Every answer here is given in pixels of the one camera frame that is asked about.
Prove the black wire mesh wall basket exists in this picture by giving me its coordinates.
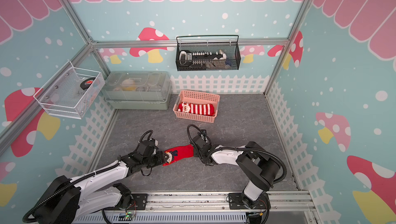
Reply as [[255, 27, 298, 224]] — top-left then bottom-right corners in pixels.
[[175, 35, 241, 72]]

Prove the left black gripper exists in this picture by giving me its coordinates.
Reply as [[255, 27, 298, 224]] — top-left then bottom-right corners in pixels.
[[142, 151, 169, 168]]

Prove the black red tape measure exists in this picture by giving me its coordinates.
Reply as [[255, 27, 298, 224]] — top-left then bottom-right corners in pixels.
[[80, 77, 96, 91]]

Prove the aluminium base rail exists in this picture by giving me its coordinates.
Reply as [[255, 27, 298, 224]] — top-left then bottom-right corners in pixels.
[[75, 191, 322, 224]]

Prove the white black remote in basket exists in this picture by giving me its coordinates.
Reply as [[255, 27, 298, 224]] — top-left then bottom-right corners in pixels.
[[176, 50, 227, 69]]

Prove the red white striped sock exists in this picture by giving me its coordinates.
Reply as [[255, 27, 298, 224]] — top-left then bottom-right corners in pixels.
[[176, 102, 216, 116]]

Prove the white wire wall basket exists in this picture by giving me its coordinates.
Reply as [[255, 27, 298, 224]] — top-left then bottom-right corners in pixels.
[[34, 61, 105, 120]]

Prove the red doll face sock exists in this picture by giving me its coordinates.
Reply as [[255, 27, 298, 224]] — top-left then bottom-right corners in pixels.
[[163, 145, 194, 166]]

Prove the pink plastic basket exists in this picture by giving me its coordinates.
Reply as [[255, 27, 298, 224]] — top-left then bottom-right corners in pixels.
[[173, 90, 220, 123]]

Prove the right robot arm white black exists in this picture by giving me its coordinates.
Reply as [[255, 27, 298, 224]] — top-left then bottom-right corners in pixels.
[[187, 124, 287, 209]]

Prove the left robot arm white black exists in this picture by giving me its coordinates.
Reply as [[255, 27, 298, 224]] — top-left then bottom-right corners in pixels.
[[22, 130, 173, 224]]

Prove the clear lidded storage box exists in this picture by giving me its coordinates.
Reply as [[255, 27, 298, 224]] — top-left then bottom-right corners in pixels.
[[102, 70, 172, 110]]

